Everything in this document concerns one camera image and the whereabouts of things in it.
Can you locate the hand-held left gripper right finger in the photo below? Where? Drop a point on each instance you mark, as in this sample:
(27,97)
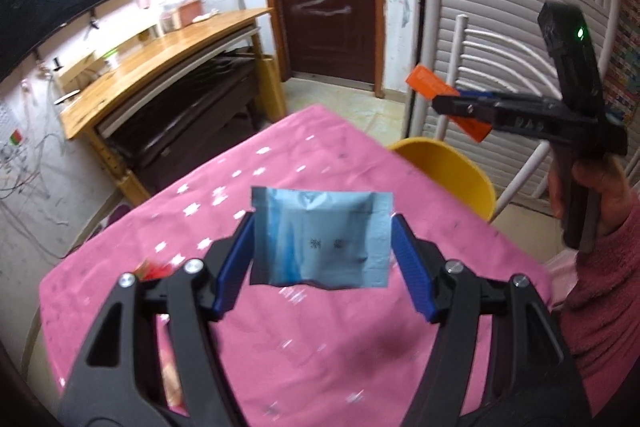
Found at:
(410,267)

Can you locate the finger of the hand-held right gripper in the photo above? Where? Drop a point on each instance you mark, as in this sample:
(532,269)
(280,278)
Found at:
(470,109)
(480,94)

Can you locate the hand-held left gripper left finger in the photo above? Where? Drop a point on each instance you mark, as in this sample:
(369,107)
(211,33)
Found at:
(235,267)

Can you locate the orange packet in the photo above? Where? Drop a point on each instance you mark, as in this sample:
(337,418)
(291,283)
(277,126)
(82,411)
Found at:
(425,79)

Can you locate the yellow chair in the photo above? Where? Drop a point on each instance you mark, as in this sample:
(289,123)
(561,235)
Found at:
(450,172)

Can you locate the light blue packet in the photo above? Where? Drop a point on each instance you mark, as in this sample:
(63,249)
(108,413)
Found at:
(320,232)

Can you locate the person's right forearm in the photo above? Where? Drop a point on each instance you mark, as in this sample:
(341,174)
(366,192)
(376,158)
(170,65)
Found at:
(610,297)

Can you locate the person's right hand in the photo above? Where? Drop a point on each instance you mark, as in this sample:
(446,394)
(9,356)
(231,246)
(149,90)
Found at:
(612,192)

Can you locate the red snack wrapper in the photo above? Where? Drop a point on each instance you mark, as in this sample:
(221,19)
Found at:
(152,270)

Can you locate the pink star-print tablecloth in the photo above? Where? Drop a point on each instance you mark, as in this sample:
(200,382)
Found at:
(325,347)

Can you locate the dark red door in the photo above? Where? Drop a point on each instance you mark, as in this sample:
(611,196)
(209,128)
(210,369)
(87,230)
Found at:
(320,47)

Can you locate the wooden desk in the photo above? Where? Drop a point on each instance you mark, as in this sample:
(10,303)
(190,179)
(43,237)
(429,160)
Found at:
(150,57)

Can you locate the white cup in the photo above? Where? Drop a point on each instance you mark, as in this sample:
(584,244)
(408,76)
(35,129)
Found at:
(111,59)

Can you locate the cardboard box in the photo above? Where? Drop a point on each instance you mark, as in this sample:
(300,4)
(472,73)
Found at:
(75,69)

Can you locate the clear plastic container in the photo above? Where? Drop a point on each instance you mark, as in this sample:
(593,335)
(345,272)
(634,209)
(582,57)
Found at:
(166,21)

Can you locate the orange box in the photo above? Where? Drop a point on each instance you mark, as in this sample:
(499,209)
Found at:
(189,12)

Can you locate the colourful wall chart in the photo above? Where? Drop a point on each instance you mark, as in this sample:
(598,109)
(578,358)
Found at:
(625,57)

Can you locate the red green wall sticker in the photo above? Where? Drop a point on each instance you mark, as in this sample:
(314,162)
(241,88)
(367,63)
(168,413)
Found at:
(16,138)

